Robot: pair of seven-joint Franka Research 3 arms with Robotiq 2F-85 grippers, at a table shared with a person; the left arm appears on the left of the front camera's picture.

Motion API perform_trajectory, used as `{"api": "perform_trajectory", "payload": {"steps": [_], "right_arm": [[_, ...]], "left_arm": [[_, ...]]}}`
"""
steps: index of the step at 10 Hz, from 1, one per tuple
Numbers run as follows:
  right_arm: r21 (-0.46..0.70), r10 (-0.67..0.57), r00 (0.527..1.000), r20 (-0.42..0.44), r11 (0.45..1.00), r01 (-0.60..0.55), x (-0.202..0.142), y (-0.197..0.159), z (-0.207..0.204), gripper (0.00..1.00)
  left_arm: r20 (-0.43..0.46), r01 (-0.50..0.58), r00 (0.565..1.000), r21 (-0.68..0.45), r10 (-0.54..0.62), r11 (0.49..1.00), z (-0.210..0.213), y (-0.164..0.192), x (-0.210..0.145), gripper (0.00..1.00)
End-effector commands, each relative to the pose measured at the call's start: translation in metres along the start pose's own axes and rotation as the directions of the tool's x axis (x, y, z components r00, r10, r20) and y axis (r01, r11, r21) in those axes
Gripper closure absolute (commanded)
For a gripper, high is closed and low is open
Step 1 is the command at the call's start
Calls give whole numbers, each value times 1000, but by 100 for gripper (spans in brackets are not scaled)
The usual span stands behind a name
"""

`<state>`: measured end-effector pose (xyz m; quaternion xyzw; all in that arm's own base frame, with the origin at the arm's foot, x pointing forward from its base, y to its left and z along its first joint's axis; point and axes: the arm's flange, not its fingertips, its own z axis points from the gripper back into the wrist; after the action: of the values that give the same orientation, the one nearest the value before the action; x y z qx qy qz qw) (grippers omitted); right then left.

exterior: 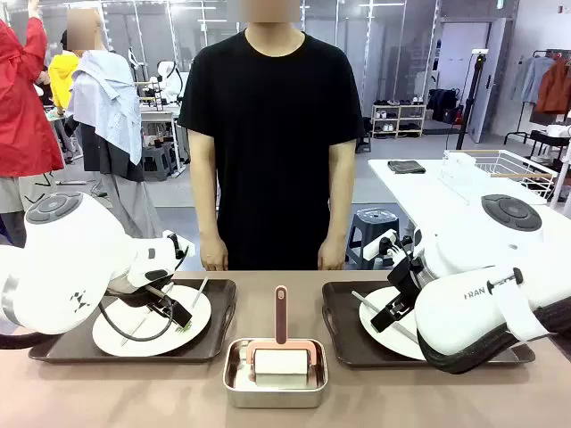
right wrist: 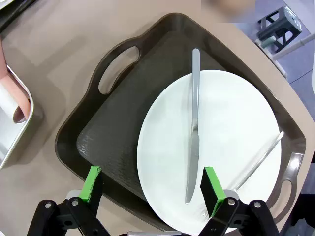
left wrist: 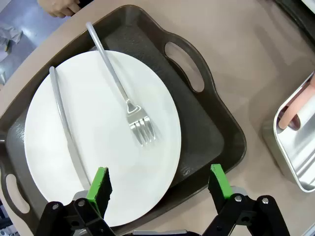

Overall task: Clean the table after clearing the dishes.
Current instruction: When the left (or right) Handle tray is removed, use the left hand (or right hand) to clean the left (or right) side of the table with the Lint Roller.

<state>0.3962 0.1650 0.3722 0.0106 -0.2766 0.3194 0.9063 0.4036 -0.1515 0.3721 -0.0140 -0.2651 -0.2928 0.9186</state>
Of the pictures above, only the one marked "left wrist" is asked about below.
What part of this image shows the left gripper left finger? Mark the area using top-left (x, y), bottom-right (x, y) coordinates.
top-left (35, 166), bottom-right (116, 236)

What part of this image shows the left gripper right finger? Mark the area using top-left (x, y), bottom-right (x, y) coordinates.
top-left (201, 163), bottom-right (291, 236)

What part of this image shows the white round plate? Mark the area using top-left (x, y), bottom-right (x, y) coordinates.
top-left (24, 50), bottom-right (182, 228)

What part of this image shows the dark brown handled tray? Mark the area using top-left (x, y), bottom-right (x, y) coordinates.
top-left (0, 4), bottom-right (248, 236)

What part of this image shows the person's right hand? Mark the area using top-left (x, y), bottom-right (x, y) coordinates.
top-left (43, 0), bottom-right (81, 18)

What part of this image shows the silver fork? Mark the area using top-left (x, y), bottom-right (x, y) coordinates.
top-left (85, 21), bottom-right (157, 148)

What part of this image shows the rectangular steel container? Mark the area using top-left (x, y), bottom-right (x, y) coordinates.
top-left (262, 71), bottom-right (315, 194)

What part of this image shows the silver table knife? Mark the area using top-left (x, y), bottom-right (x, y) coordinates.
top-left (49, 66), bottom-right (92, 191)

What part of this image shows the pink lint roller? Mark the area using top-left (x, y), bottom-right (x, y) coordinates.
top-left (278, 72), bottom-right (315, 131)

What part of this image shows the crumpled grey plastic sheet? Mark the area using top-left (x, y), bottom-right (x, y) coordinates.
top-left (0, 26), bottom-right (23, 51)

